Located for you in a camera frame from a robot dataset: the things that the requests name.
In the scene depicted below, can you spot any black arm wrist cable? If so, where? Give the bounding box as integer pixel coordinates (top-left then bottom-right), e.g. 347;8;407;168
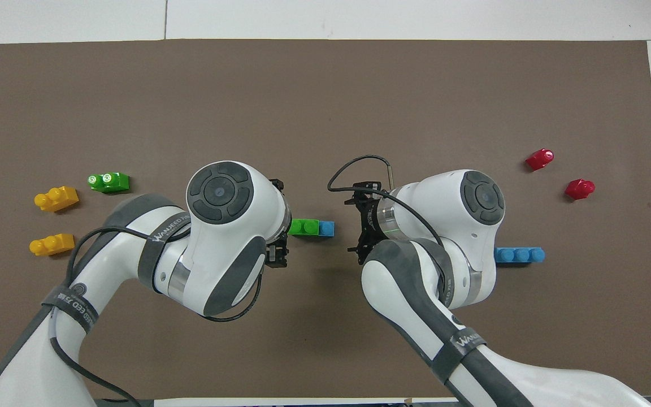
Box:
327;155;450;266
49;226;267;407

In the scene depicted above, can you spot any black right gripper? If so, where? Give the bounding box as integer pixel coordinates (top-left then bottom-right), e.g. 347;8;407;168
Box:
344;180;384;266

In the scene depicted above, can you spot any black left arm wrist cable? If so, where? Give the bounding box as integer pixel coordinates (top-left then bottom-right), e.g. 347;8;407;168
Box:
49;226;267;407

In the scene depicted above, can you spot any red one-stud toy block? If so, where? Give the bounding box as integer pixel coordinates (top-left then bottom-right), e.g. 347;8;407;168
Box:
525;149;555;171
565;179;596;200

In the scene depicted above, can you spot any brown paper table mat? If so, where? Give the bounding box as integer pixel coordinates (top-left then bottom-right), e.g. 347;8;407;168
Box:
0;38;651;400

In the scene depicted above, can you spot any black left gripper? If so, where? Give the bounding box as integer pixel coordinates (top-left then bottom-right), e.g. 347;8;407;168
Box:
265;178;290;269

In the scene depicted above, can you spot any yellow two-stud toy block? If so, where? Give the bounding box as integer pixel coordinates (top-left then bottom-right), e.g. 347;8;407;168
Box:
34;186;80;213
29;233;76;257

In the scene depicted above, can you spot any black right arm wrist cable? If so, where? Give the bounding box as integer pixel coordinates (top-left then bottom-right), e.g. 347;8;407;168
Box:
327;155;450;266

